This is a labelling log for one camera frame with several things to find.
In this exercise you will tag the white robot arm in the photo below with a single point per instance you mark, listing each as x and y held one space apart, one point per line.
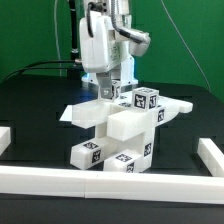
119 30

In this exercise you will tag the white tagged cube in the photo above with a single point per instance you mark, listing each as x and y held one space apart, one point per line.
116 89
144 98

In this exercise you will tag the white chair back frame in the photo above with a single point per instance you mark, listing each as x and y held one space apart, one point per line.
124 123

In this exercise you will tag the white chair seat part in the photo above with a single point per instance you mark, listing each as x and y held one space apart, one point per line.
143 143

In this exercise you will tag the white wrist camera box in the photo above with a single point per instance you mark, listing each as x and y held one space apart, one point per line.
139 43

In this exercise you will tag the white U-shaped fence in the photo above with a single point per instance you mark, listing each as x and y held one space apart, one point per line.
111 185

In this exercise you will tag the black camera stand pole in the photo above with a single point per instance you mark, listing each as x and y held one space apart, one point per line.
74 30

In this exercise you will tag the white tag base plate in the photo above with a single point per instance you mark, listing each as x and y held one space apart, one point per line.
67 114

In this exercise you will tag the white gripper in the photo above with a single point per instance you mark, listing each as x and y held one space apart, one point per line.
98 53

